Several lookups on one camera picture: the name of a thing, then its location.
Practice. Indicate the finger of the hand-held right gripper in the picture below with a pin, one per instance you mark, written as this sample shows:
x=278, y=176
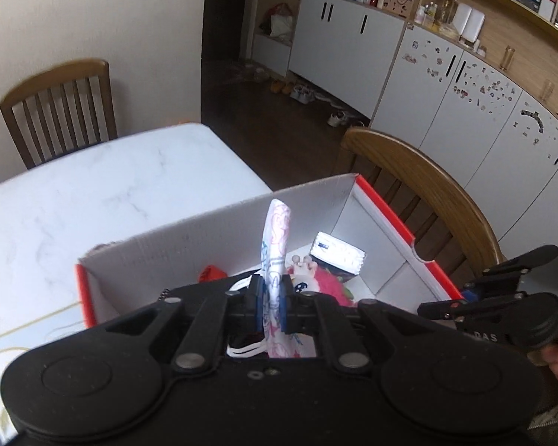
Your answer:
x=530, y=258
x=493, y=307

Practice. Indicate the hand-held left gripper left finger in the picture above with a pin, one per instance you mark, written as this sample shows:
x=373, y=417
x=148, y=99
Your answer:
x=259, y=309

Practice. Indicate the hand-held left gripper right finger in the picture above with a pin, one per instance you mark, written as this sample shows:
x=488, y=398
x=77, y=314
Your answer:
x=283, y=309

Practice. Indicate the pink plush toy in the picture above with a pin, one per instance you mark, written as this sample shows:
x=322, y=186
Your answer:
x=325, y=283

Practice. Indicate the red cloth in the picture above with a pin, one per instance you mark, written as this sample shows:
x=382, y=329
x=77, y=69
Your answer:
x=211, y=274

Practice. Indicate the white cartoon printed face mask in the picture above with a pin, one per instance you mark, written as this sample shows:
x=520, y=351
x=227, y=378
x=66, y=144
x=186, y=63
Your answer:
x=274, y=241

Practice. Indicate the blue card box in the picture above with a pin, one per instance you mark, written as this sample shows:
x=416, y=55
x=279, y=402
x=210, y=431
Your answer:
x=339, y=255

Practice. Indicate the red shoe box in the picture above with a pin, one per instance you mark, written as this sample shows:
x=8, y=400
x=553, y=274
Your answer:
x=167, y=251

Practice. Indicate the wooden slat-back chair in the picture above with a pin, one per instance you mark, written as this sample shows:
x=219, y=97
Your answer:
x=414, y=172
x=58, y=111

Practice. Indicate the white cabinet with stickers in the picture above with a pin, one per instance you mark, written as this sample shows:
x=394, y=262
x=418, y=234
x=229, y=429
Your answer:
x=469, y=102

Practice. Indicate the white sneakers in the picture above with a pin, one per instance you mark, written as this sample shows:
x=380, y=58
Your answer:
x=339, y=118
x=303, y=93

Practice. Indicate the tall glass jar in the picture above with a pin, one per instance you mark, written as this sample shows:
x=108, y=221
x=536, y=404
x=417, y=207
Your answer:
x=508, y=58

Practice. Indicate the yellow slippers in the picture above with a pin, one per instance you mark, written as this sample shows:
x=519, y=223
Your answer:
x=281, y=87

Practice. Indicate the wooden shelf unit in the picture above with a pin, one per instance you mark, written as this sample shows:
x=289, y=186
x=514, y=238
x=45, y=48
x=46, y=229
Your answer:
x=507, y=14

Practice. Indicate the cardboard box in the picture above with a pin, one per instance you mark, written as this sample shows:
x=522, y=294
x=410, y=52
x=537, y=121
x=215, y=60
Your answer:
x=397, y=2

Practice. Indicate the red bag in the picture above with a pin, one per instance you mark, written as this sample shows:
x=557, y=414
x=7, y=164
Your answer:
x=279, y=18

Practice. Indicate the dark entrance door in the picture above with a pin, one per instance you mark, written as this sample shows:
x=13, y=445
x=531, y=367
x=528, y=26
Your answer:
x=223, y=9

